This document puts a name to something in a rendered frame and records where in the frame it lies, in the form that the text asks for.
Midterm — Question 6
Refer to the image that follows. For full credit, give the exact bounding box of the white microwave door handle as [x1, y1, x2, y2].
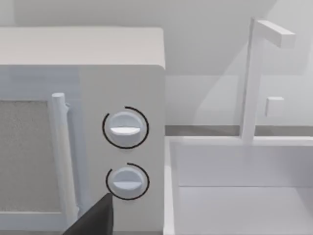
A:
[51, 92, 79, 235]

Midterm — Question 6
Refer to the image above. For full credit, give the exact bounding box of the tall white tap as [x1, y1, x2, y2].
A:
[241, 16, 297, 143]

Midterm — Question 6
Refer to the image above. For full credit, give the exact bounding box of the white sink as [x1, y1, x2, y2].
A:
[162, 136, 313, 235]

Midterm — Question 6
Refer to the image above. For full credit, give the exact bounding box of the microwave door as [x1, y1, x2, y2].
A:
[0, 66, 85, 235]

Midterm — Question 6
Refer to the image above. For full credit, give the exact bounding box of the pale microwave oven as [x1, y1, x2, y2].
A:
[0, 26, 167, 235]

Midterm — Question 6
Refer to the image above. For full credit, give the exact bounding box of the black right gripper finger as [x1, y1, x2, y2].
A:
[62, 192, 114, 235]

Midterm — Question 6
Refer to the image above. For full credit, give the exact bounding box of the white microwave knob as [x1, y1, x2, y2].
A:
[102, 106, 150, 149]
[105, 162, 150, 201]

